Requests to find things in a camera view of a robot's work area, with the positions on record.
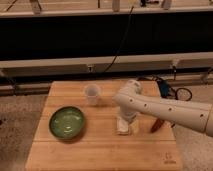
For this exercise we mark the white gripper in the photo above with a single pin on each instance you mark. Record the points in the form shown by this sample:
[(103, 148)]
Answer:
[(128, 115)]

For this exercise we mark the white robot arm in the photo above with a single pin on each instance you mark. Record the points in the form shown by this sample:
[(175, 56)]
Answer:
[(193, 115)]

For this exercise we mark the green ceramic bowl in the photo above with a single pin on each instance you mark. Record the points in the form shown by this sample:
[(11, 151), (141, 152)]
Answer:
[(67, 122)]

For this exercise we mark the brown oblong object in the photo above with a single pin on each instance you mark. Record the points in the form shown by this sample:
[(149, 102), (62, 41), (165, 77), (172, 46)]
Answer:
[(157, 125)]

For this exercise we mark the blue black device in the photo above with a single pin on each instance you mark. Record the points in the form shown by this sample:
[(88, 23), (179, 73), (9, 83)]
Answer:
[(164, 88)]

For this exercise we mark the translucent plastic cup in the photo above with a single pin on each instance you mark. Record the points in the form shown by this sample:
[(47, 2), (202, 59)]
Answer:
[(92, 94)]

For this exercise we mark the wooden cutting board table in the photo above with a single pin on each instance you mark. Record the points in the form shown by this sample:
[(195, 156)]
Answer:
[(99, 147)]

